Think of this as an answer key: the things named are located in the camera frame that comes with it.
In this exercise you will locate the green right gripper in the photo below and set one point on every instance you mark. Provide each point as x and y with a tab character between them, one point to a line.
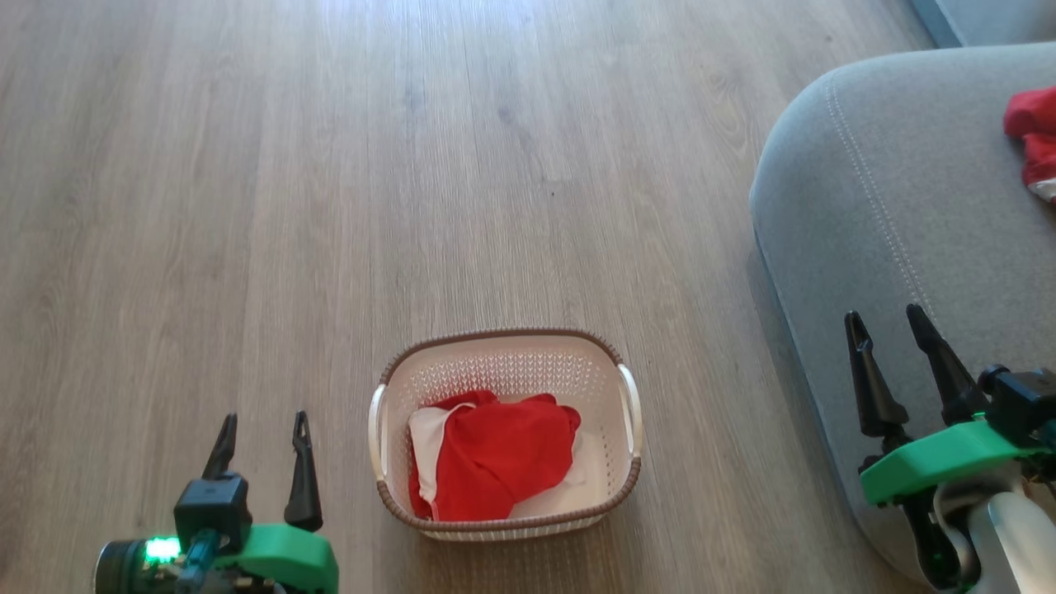
932	462

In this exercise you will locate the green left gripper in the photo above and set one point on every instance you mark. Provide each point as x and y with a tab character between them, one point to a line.
297	557

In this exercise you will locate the red and white garment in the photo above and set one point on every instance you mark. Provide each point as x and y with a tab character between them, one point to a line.
1033	124
495	462

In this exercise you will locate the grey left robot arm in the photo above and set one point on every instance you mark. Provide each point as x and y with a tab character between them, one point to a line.
124	571

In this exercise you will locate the grey fabric sofa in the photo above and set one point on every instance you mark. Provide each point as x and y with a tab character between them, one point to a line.
907	206

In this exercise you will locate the white wicker laundry basket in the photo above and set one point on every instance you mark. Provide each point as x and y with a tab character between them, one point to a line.
511	363

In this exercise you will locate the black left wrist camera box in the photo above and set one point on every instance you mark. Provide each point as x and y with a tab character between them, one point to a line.
210	507

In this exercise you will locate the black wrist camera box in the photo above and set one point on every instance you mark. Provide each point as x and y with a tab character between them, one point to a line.
1023	400
210	507

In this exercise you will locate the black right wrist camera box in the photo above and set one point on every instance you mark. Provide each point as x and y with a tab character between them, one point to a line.
1023	400

